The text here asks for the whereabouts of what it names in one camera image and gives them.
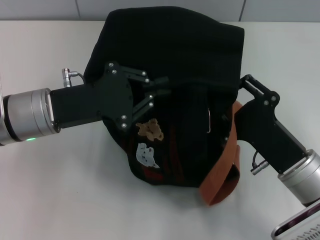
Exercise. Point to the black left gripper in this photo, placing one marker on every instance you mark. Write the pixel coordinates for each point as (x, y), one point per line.
(100, 102)

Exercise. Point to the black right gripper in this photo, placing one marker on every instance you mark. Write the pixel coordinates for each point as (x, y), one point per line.
(262, 125)

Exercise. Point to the silver main zipper pull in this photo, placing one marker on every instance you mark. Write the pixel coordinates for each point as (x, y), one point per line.
(209, 120)

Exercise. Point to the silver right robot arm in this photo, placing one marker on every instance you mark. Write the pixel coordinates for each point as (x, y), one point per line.
(305, 175)

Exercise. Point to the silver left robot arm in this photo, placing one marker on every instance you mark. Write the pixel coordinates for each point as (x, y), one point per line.
(27, 115)

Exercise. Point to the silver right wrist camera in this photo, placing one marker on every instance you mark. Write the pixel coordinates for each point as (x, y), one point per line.
(297, 222)

